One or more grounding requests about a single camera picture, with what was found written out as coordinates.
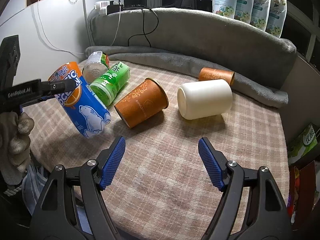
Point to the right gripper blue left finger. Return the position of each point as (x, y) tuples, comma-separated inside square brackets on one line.
[(95, 175)]

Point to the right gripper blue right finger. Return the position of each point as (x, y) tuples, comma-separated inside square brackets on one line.
[(228, 177)]

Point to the orange blue Arctic Ocean cup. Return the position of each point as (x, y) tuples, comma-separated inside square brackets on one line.
[(86, 111)]

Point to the white plastic cup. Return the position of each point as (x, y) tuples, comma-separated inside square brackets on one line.
[(202, 99)]

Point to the green tea bottle cup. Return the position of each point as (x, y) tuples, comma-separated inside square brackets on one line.
[(107, 86)]

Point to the clear green label bottle cup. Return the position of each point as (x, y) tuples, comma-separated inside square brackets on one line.
[(96, 65)]

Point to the brown patterned paper cup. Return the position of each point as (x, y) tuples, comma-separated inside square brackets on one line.
[(146, 100)]

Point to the brown paper cup at back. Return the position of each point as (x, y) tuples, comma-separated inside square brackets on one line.
[(216, 74)]

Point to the gloved left hand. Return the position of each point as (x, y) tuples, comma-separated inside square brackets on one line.
[(15, 146)]

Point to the plaid checked bed cover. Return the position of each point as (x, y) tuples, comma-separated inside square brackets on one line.
[(161, 189)]

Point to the red cardboard box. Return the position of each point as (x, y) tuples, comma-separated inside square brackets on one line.
[(302, 192)]

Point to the green shopping bag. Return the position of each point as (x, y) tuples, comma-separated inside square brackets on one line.
[(304, 145)]

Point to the grey folded blanket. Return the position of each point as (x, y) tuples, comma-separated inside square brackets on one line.
[(191, 66)]

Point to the white power strip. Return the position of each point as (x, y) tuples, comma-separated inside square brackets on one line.
[(101, 7)]

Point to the black power adapter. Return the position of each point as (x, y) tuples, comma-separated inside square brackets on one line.
[(114, 7)]

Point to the grey sofa backrest cushion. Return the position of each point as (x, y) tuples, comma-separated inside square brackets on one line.
[(238, 46)]

